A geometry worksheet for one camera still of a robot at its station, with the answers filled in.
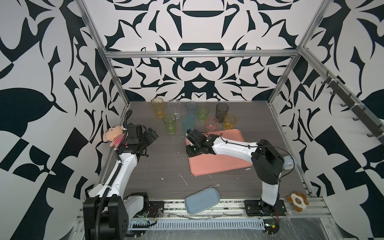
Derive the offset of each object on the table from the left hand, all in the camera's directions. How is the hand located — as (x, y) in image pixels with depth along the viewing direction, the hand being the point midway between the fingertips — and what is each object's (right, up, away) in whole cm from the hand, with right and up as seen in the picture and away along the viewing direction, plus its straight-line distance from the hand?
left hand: (150, 133), depth 84 cm
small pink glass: (+36, +4, +19) cm, 41 cm away
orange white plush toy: (+75, -32, -10) cm, 82 cm away
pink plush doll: (-24, -2, +9) cm, 26 cm away
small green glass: (+31, +12, +24) cm, 41 cm away
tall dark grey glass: (+43, +14, +15) cm, 48 cm away
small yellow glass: (+49, +6, +21) cm, 54 cm away
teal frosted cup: (+21, +5, +17) cm, 27 cm away
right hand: (+21, -10, +3) cm, 23 cm away
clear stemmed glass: (+11, +18, +21) cm, 30 cm away
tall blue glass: (+22, +16, +15) cm, 31 cm away
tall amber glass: (-1, +19, +21) cm, 28 cm away
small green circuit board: (+60, -42, -13) cm, 74 cm away
